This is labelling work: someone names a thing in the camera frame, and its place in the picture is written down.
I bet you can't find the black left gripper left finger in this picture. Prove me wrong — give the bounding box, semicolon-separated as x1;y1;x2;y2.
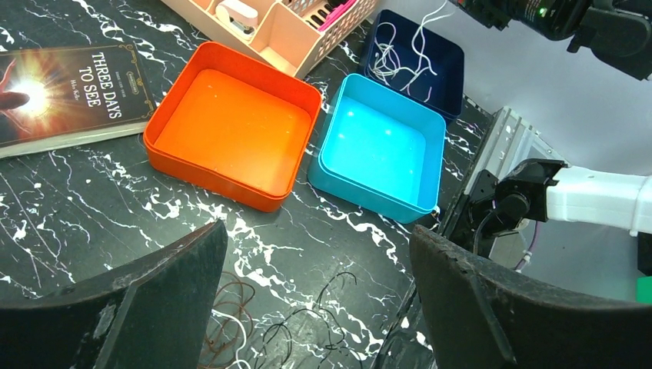
1;221;228;368

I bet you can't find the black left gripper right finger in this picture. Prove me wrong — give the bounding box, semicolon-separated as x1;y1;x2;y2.
410;225;651;368

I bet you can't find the white thin cable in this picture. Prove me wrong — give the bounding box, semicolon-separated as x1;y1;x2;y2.
368;0;449;103
211;307;256;369

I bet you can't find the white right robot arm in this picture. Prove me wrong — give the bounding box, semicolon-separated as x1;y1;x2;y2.
409;1;651;368

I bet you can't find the light blue square tray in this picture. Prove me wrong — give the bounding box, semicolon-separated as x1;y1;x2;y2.
308;74;447;224

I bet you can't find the orange square tray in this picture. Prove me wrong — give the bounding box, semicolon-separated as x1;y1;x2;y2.
143;42;322;212

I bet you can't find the dark paperback book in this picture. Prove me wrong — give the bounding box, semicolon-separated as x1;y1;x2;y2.
1;43;156;158

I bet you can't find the dark blue square tray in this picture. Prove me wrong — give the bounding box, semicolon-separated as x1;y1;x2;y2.
357;9;464;121

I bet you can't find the peach plastic file organizer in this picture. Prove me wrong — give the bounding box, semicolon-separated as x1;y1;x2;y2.
165;1;378;78

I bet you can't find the pink comb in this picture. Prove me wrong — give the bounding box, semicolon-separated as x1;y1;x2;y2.
318;0;356;32

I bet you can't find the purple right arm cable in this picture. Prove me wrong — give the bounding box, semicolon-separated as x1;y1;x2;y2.
511;221;541;271

